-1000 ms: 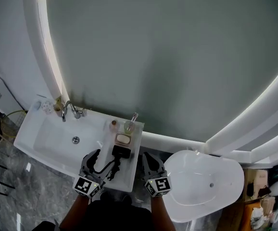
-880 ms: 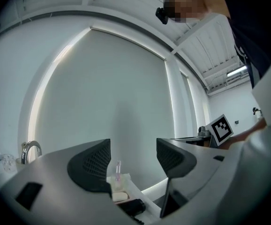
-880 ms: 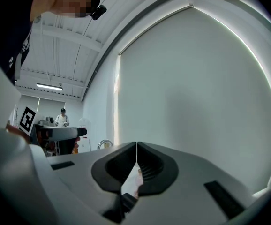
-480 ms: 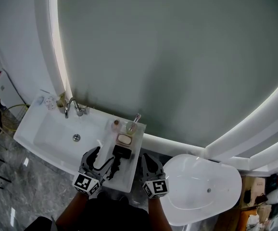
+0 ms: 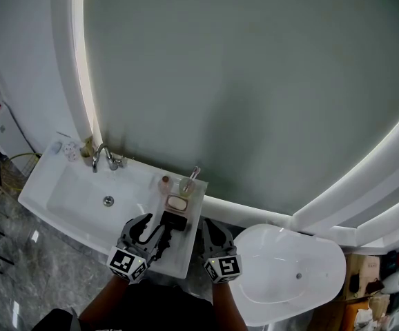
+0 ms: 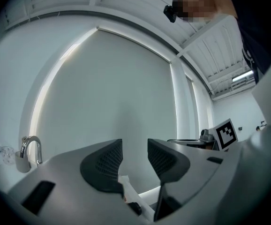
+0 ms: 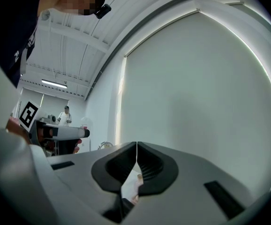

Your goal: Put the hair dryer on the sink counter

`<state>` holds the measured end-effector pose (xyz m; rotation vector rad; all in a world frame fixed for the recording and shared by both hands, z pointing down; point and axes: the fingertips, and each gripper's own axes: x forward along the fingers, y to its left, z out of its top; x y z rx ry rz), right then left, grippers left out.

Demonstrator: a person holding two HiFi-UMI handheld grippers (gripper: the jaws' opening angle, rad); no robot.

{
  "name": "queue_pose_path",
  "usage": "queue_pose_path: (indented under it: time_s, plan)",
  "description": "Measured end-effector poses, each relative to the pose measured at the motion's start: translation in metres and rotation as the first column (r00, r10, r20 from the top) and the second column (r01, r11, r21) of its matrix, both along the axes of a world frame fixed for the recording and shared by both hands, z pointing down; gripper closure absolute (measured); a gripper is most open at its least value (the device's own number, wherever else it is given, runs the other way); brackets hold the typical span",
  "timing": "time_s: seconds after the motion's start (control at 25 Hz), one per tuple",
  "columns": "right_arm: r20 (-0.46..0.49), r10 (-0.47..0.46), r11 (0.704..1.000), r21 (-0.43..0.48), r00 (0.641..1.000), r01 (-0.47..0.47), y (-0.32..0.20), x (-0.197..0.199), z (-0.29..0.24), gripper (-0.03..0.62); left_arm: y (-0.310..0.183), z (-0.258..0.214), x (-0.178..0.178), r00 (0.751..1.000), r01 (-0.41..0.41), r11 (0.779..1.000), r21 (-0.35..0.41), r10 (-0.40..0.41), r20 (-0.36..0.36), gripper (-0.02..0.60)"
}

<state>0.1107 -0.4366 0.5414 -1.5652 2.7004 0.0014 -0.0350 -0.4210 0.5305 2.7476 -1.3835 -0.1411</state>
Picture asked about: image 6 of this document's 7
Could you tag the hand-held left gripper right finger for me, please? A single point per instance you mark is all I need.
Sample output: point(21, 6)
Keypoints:
point(166, 163)

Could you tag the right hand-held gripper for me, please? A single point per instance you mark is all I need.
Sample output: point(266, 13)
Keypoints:
point(227, 135)

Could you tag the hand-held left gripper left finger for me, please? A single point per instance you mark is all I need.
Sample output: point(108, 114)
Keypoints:
point(102, 165)

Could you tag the white vanity sink cabinet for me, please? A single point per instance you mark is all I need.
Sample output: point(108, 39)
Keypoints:
point(4, 176)

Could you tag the narrow grey roller blind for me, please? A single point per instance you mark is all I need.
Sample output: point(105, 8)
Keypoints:
point(191, 111)

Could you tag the pink white toothbrush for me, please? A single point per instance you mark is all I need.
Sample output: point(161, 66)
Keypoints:
point(135, 196)

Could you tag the ceiling tube light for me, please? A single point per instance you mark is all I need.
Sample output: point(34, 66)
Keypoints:
point(242, 76)

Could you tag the chrome faucet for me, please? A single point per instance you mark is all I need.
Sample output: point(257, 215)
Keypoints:
point(28, 142)

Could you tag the beige cup with wooden brush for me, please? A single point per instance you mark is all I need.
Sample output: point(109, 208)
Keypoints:
point(22, 163)

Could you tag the dotted glass cup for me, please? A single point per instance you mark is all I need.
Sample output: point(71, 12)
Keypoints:
point(8, 156)

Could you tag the person's black shirt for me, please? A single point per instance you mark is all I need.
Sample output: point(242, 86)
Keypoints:
point(257, 27)

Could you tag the person's head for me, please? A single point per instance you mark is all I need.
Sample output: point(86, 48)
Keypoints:
point(194, 1)

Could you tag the black head-mounted camera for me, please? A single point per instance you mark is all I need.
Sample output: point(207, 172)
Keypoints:
point(170, 13)

